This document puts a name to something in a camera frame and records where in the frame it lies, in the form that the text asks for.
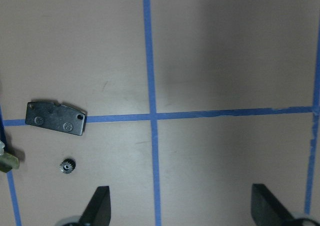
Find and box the green curved brake shoe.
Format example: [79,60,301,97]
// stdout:
[0,141,20,173]

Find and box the black metal brake pad plate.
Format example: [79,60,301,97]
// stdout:
[25,101,86,136]

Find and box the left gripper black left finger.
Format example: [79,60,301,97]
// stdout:
[76,186,111,226]

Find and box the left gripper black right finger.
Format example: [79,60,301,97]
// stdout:
[251,184,300,226]

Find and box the small metal bearing gear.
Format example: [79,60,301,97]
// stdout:
[59,158,76,174]

